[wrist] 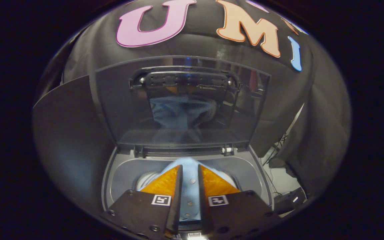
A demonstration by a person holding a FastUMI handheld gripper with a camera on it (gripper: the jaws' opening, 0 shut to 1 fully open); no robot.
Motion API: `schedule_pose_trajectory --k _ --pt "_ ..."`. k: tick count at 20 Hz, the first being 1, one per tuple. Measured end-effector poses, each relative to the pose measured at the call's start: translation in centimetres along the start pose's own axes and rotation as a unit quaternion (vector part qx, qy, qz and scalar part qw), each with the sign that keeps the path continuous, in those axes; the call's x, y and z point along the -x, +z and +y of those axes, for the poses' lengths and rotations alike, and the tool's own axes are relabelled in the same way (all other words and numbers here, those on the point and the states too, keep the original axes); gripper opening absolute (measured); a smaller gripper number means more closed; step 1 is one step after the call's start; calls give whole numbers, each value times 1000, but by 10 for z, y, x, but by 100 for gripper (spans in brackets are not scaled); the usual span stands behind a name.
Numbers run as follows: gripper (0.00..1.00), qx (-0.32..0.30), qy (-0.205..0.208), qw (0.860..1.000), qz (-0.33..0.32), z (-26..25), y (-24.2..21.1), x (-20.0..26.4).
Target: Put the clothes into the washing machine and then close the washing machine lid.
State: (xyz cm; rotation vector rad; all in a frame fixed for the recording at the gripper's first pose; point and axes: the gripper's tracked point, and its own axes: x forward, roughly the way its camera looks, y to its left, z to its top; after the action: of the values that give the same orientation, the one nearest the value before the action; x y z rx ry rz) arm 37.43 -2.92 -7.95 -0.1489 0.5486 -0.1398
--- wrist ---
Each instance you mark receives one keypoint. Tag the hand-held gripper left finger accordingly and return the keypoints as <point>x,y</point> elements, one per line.
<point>138,213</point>

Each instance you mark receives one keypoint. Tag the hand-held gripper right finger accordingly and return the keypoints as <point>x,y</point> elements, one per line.
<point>238,216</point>

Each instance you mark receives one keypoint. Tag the light blue garment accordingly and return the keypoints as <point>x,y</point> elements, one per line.
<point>190,186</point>

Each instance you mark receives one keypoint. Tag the grey and white cabinet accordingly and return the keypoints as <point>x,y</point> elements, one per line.
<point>68,133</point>

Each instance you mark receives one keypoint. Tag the black backdrop cloth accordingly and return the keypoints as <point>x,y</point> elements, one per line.
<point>205,46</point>

